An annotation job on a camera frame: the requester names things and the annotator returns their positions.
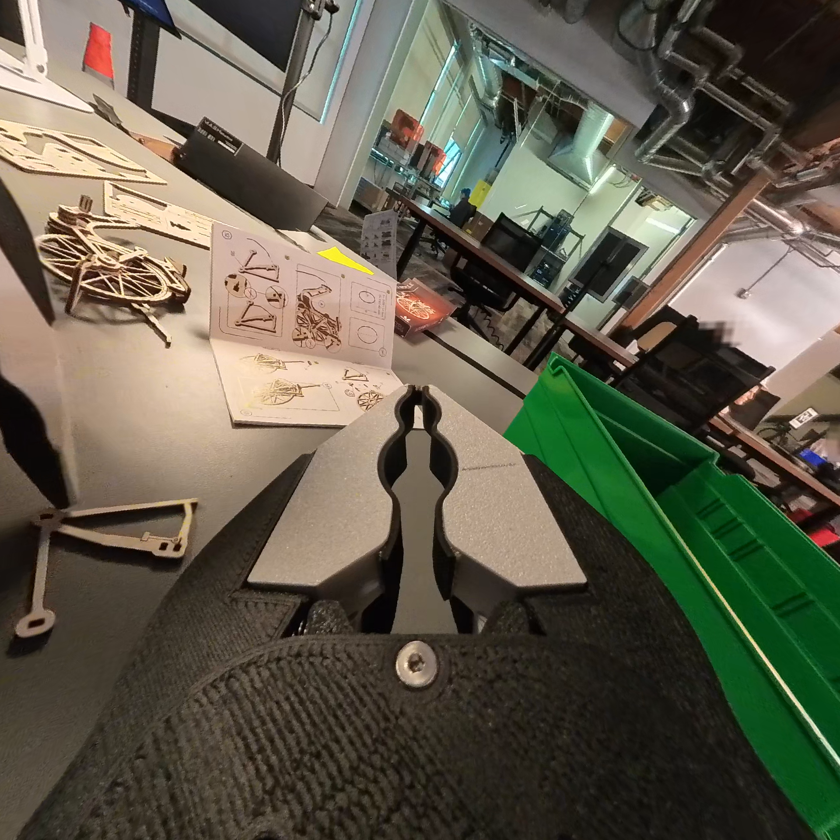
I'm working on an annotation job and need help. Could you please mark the yellow paper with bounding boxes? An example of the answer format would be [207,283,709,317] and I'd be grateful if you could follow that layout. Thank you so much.
[317,246,376,278]

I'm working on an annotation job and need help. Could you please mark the standing printed leaflet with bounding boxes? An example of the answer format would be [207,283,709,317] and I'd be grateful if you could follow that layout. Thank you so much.
[362,210,400,279]

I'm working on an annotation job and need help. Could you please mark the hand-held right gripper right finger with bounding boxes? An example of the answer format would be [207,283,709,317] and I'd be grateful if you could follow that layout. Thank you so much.
[422,386,588,599]

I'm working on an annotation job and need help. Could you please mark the green plastic bin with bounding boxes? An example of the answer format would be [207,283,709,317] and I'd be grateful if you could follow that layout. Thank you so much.
[504,351,840,840]

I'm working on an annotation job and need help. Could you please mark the large black office chair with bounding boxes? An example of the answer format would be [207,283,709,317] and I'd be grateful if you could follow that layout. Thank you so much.
[610,314,777,437]

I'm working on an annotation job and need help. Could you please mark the black flat box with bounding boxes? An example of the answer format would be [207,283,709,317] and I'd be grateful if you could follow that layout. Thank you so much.
[174,130,329,231]

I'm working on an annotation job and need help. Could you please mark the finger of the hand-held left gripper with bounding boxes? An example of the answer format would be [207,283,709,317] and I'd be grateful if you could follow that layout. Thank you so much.
[0,376,71,511]
[0,175,58,327]

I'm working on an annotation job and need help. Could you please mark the silver ventilation ducts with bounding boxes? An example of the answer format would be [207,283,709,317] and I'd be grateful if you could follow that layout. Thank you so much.
[620,0,840,198]

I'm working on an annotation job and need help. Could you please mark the wooden triangular frame part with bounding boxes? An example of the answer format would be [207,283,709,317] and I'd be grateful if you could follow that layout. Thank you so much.
[13,497,199,639]

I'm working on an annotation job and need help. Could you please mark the small black office chair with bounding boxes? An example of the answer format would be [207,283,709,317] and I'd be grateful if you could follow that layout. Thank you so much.
[482,212,547,277]

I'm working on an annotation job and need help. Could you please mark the large dark wall screen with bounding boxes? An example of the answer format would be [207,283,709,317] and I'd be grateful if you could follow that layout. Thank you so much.
[164,0,365,126]

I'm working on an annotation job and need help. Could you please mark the wooden cut-out parts sheet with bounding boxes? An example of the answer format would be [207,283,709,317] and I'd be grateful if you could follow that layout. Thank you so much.
[0,118,169,186]
[101,180,221,250]

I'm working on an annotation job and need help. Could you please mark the long brown table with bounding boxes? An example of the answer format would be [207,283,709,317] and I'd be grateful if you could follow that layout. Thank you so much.
[392,196,840,509]

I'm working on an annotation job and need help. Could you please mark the black display stand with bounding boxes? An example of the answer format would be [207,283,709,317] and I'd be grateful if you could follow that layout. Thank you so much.
[121,0,182,119]

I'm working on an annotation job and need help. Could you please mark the small dark card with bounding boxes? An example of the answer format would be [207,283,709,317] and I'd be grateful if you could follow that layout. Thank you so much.
[91,94,135,130]

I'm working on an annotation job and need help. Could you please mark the white stand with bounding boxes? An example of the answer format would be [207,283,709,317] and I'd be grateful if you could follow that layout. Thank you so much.
[0,0,94,114]

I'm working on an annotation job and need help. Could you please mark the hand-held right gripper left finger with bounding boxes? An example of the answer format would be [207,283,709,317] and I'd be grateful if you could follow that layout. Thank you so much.
[247,385,417,606]

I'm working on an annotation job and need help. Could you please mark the paper instruction booklet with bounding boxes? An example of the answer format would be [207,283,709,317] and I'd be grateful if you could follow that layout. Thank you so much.
[209,222,409,429]

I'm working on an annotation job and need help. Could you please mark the red model kit box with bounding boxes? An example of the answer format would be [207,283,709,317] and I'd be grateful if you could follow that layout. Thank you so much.
[394,277,462,340]

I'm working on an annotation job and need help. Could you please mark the wooden bicycle model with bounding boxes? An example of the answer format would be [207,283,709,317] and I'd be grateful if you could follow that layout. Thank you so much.
[36,196,193,347]

